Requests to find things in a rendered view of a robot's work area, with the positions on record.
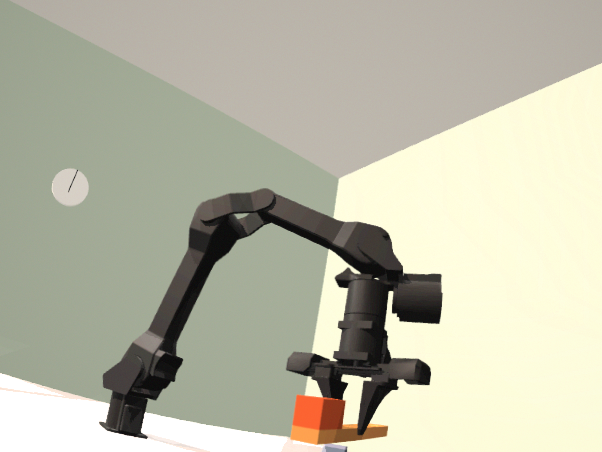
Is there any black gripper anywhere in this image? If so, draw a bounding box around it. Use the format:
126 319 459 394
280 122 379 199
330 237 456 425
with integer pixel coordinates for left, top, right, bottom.
286 313 431 435

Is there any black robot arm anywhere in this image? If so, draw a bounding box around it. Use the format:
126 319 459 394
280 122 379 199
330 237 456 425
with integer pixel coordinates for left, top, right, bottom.
99 188 443 439

